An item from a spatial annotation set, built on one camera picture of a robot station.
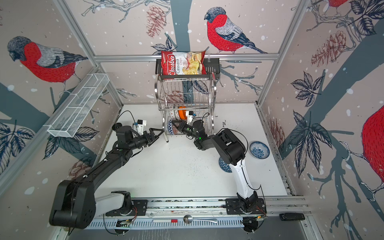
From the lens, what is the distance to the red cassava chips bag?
2.86 feet

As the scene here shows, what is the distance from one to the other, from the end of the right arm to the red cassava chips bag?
0.31 metres

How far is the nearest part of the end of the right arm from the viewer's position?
31.2 inches

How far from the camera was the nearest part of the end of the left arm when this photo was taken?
2.18 feet
